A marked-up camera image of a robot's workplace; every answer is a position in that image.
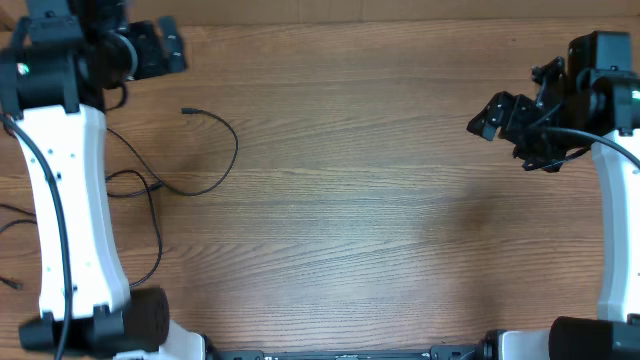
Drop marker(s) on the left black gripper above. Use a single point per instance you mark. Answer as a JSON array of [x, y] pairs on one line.
[[152, 62]]

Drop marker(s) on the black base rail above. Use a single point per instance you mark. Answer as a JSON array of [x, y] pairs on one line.
[[438, 352]]

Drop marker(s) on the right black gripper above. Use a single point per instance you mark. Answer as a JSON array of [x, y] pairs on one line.
[[516, 113]]

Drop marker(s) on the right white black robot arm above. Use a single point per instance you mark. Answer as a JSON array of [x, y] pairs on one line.
[[587, 102]]

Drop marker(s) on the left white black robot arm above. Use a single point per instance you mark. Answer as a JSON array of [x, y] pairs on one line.
[[62, 57]]

